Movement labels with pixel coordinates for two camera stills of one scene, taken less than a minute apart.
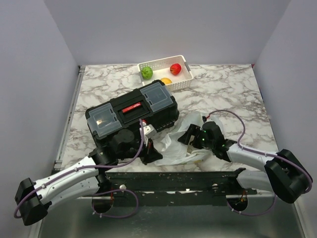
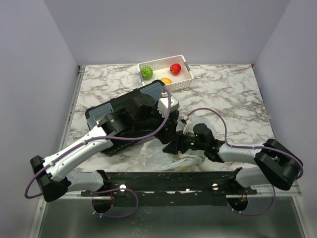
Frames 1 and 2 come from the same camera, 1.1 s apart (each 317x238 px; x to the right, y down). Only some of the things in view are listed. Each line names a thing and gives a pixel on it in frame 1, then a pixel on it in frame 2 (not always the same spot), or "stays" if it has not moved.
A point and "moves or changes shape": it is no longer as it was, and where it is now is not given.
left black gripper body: (144, 154) → (154, 122)
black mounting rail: (174, 188) stays
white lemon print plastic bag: (175, 152) moves or changes shape
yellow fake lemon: (166, 81) stays
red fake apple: (175, 69) stays
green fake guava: (146, 73) stays
